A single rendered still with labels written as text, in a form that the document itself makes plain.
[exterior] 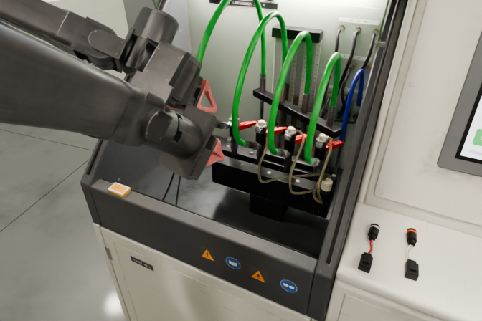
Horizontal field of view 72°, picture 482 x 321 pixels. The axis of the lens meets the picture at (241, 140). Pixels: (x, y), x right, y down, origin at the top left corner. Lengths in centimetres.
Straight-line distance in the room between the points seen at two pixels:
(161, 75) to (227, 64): 79
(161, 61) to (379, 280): 56
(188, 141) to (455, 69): 55
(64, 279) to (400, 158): 174
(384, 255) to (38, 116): 67
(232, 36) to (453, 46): 65
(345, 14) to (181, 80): 67
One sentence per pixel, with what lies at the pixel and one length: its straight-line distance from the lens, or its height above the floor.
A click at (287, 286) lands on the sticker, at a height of 87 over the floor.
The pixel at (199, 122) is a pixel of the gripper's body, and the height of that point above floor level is 130.
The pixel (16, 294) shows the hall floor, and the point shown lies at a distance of 214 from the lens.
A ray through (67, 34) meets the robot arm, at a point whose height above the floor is 140.
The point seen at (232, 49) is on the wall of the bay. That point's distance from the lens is 116.
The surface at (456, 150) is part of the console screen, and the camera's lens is 82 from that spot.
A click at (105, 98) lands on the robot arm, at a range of 29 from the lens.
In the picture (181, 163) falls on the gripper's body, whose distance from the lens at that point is 50.
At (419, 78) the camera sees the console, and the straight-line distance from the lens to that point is 79.
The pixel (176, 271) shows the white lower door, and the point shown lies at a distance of 101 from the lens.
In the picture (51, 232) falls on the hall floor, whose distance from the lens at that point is 235.
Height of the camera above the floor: 155
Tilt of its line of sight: 33 degrees down
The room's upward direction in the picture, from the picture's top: straight up
